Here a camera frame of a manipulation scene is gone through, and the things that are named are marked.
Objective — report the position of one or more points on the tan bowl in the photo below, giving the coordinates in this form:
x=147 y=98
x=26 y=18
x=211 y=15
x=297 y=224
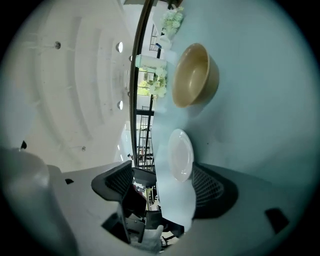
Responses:
x=192 y=77

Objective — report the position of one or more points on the small white flower bouquet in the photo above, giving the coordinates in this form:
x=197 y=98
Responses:
x=172 y=20

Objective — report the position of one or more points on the light blue table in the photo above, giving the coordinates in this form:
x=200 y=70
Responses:
x=250 y=112

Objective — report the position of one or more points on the pale green thermos bottle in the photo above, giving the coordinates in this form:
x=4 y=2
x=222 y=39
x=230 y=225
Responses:
x=150 y=61

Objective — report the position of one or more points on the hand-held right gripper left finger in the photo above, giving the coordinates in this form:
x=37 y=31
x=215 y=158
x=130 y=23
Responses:
x=87 y=190

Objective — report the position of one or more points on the white mug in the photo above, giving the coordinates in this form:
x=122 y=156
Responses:
x=165 y=42

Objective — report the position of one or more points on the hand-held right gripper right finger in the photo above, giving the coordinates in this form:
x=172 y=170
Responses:
x=250 y=200

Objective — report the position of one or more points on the white ceramic plate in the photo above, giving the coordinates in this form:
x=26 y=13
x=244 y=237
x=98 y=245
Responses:
x=180 y=155

